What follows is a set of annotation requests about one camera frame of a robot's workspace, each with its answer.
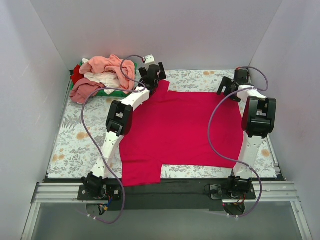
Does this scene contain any magenta t shirt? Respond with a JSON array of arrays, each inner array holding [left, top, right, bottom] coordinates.
[[119, 80, 244, 187]]

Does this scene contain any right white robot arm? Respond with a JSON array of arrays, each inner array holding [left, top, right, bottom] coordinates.
[[217, 66, 277, 200]]

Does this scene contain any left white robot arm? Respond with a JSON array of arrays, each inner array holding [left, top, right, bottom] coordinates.
[[81, 60, 167, 200]]

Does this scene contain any salmon pink t shirt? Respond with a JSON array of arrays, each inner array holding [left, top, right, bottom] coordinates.
[[79, 54, 136, 90]]

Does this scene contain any white t shirt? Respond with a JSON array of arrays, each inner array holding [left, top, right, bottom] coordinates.
[[84, 71, 121, 95]]

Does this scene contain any green plastic basket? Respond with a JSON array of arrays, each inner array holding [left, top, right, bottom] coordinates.
[[69, 63, 127, 98]]

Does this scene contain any red t shirt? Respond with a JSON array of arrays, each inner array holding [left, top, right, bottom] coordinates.
[[70, 64, 84, 85]]

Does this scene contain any floral patterned table mat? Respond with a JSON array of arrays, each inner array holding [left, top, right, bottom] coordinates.
[[47, 70, 281, 179]]

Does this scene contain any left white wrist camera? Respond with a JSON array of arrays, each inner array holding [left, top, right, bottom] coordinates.
[[143, 54, 156, 68]]

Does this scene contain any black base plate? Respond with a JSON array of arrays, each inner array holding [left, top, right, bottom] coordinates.
[[77, 178, 257, 211]]

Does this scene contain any aluminium frame rail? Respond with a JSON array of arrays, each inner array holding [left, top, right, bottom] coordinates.
[[22, 181, 312, 240]]

